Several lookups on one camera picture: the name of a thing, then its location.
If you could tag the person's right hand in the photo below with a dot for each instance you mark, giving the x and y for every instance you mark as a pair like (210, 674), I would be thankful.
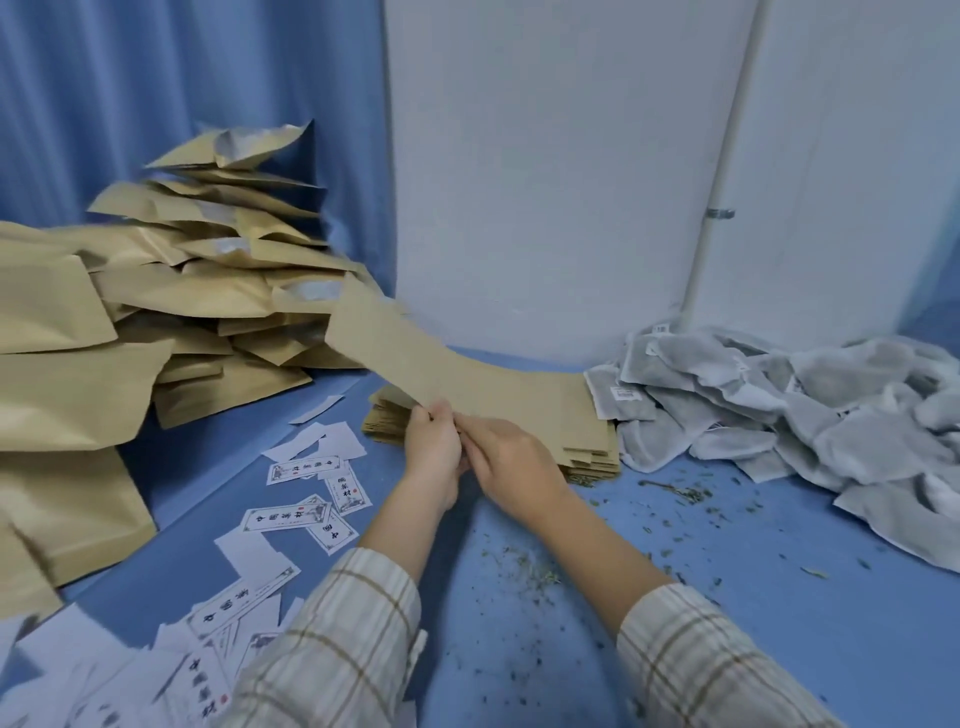
(517, 472)

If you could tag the person's left hand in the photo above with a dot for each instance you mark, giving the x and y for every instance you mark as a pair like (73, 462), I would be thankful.
(435, 457)

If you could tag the stack of kraft pouches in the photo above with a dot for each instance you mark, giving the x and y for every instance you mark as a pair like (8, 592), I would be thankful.
(577, 427)

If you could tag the kraft paper pouch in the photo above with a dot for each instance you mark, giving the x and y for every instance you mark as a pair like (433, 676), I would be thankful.
(382, 337)

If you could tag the white paper labels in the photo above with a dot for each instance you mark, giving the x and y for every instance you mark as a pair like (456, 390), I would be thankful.
(255, 555)

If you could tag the pile of white tea bags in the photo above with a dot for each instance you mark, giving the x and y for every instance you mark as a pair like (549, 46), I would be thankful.
(810, 420)

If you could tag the pile of kraft pouches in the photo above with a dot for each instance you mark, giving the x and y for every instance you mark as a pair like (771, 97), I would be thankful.
(112, 315)

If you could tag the person's left forearm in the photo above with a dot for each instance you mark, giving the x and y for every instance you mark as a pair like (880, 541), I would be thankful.
(345, 637)

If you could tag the blue table cover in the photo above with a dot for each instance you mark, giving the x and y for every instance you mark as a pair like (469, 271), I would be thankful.
(787, 637)

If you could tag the grey pipe clamp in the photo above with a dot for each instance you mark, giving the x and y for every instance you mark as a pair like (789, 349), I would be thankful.
(720, 214)

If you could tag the blue curtain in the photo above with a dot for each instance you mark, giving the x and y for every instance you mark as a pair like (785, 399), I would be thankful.
(937, 315)
(150, 90)

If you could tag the white wall pipe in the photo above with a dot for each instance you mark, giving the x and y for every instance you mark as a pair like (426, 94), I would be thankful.
(724, 150)

